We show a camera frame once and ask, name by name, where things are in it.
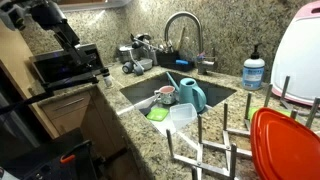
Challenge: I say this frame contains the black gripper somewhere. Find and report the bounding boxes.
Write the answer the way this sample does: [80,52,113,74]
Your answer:
[51,23,84,64]

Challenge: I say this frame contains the steel sink basin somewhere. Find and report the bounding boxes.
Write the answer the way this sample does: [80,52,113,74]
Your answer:
[119,70,238,138]

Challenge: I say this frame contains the wooden side panel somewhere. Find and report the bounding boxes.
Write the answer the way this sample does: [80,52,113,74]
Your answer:
[0,19,60,139]

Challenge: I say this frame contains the small white cylinder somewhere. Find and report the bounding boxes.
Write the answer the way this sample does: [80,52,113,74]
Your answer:
[101,68,114,88]

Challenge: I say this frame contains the steel pot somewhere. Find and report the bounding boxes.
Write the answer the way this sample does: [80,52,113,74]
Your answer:
[117,44,141,64]

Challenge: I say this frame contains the wooden drawer cabinet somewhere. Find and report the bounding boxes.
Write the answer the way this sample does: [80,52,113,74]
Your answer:
[38,84,131,161]

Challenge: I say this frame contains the black ladle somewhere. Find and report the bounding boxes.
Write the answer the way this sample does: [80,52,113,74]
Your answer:
[131,32,153,49]

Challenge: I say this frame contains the grey bowl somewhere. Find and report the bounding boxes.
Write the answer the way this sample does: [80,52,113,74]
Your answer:
[138,58,154,71]

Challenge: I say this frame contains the perforated metal utensil holder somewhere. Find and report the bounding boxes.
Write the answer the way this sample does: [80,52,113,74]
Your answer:
[146,46,159,67]

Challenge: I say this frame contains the black utensil caddy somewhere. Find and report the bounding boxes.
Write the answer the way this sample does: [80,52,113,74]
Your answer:
[155,49,196,73]

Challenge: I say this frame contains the grey spatula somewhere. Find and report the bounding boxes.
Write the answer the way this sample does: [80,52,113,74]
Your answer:
[138,94,161,117]

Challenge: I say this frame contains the pink patterned mug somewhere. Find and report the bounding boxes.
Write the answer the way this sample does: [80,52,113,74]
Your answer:
[153,85,177,106]

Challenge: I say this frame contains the wooden spoon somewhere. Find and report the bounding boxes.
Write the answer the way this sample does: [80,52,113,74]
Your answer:
[176,26,187,51]

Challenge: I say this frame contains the steel gooseneck faucet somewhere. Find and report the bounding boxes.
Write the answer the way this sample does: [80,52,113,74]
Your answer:
[163,10,218,76]

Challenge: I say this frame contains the teal watering can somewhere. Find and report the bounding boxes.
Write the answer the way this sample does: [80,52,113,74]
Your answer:
[165,71,208,114]

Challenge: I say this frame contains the clear plastic container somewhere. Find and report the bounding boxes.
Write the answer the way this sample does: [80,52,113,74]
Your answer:
[169,102,198,131]

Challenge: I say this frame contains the metal peg dish rack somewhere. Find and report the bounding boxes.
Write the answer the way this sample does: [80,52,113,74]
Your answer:
[165,75,320,180]

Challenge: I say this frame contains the blue label soap bottle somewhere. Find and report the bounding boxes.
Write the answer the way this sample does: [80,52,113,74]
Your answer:
[241,43,266,92]

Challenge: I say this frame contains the white pink-rimmed cutting board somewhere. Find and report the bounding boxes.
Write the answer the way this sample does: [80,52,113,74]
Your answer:
[270,0,320,108]

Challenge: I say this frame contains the orange plastic lid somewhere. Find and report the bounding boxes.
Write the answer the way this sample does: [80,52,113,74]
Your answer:
[249,107,320,180]

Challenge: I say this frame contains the wall cabinet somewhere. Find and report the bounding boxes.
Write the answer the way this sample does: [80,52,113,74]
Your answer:
[57,0,133,12]

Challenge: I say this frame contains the black case orange handle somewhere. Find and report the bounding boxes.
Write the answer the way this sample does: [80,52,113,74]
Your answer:
[0,128,98,180]

